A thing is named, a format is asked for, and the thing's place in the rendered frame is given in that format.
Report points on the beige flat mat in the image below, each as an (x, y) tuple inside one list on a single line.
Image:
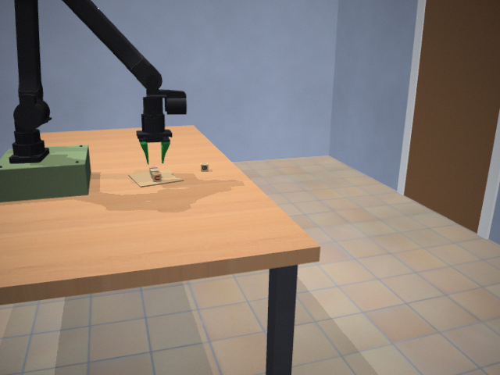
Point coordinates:
[(145, 180)]

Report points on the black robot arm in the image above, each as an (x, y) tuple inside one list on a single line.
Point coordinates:
[(32, 111)]

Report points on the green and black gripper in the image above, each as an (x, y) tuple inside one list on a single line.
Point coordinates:
[(154, 133)]

